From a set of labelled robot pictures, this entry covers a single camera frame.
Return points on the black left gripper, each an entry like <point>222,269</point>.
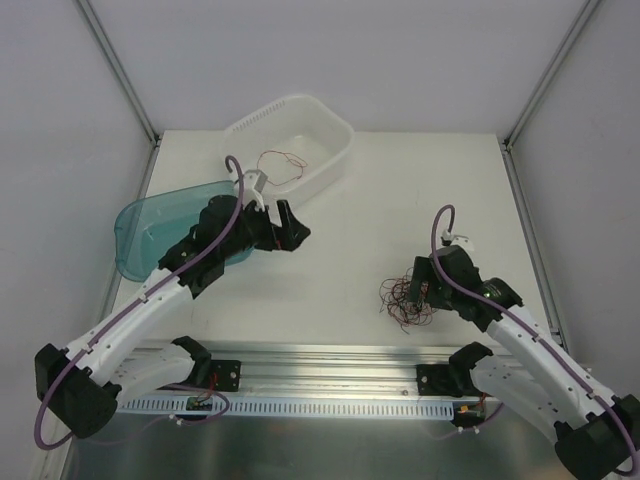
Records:
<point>267,228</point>

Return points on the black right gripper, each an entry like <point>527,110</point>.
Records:
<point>426,279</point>

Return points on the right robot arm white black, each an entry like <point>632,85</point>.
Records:
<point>593,430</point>

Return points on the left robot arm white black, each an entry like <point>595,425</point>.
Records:
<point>84,383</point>

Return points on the white plastic basket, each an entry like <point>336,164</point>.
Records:
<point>297,141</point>

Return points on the teal translucent plastic bin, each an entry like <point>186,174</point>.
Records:
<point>145,229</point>

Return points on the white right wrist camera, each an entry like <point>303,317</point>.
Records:
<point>449,239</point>

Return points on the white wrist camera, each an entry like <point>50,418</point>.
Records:
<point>254,181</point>
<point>449,239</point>

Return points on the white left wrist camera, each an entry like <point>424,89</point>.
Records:
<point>254,181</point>

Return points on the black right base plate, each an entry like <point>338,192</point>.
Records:
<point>435,380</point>

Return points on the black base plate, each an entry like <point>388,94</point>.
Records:
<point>221,375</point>
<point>435,380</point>

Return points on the aluminium mounting rail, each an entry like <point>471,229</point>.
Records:
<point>328,371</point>

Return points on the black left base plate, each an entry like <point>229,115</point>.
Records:
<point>221,375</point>

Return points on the white slotted cable duct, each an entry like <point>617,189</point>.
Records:
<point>192,405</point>

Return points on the left aluminium frame post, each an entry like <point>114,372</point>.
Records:
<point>107,50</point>

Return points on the aluminium frame post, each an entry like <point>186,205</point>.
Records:
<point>567,44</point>
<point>107,50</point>

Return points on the right aluminium frame post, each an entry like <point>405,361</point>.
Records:
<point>567,44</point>

